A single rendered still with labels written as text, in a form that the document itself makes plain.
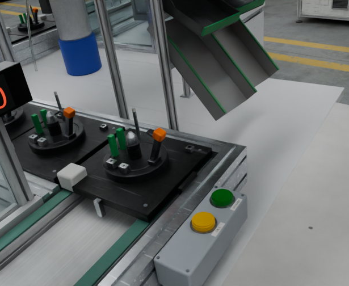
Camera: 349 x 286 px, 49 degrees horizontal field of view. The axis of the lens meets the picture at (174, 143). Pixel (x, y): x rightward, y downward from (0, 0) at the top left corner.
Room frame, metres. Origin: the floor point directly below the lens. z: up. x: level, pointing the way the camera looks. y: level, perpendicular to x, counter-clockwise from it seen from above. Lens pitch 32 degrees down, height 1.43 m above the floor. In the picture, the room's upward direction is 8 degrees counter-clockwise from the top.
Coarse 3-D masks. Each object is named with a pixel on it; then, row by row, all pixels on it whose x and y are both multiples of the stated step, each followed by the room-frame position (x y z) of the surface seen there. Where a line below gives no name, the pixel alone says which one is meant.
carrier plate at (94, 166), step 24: (168, 144) 0.75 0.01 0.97; (192, 144) 0.73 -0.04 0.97; (96, 168) 0.69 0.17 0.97; (168, 168) 0.65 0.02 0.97; (192, 168) 0.64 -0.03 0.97; (96, 192) 0.61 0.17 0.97; (120, 192) 0.59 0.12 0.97; (144, 192) 0.58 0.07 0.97; (168, 192) 0.57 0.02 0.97; (144, 216) 0.52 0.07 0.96
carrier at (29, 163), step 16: (48, 112) 0.84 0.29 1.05; (48, 128) 0.83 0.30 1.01; (64, 128) 0.86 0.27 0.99; (80, 128) 0.85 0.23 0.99; (96, 128) 0.87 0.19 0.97; (112, 128) 0.86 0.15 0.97; (16, 144) 0.85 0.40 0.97; (32, 144) 0.80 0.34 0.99; (48, 144) 0.79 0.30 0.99; (64, 144) 0.78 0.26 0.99; (80, 144) 0.80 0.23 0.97; (96, 144) 0.79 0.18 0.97; (32, 160) 0.76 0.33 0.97; (48, 160) 0.75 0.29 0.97; (64, 160) 0.74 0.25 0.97; (80, 160) 0.74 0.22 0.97; (48, 176) 0.69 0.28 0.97
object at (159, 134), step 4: (160, 128) 0.64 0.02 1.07; (148, 132) 0.65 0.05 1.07; (152, 132) 0.65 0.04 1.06; (156, 132) 0.63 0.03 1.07; (160, 132) 0.63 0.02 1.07; (164, 132) 0.64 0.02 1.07; (152, 136) 0.64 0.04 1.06; (156, 136) 0.63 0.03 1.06; (160, 136) 0.63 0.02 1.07; (164, 136) 0.63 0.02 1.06; (156, 140) 0.64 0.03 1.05; (160, 140) 0.63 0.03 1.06; (156, 144) 0.64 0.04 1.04; (160, 144) 0.64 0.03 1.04; (152, 148) 0.64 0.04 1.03; (156, 148) 0.64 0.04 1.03; (152, 152) 0.65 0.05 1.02; (156, 152) 0.64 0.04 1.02; (152, 156) 0.65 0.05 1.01; (156, 156) 0.65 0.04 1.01
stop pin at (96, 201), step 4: (96, 200) 0.59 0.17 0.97; (100, 200) 0.58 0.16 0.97; (96, 204) 0.58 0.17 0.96; (100, 204) 0.58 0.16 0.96; (96, 208) 0.58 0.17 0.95; (100, 208) 0.58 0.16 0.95; (96, 212) 0.59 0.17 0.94; (100, 212) 0.58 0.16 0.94; (104, 212) 0.58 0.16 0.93; (100, 216) 0.58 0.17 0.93
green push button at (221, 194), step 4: (216, 192) 0.55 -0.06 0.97; (220, 192) 0.55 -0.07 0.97; (224, 192) 0.55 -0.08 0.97; (228, 192) 0.55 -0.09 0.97; (212, 196) 0.54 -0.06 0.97; (216, 196) 0.54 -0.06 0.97; (220, 196) 0.54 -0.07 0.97; (224, 196) 0.54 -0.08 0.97; (228, 196) 0.54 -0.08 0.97; (232, 196) 0.54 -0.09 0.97; (212, 200) 0.54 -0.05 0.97; (216, 200) 0.53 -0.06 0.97; (220, 200) 0.53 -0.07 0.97; (224, 200) 0.53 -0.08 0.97; (228, 200) 0.53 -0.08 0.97; (232, 200) 0.53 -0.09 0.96; (216, 204) 0.53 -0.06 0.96; (220, 204) 0.52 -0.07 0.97; (224, 204) 0.52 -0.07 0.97; (228, 204) 0.52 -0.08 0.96
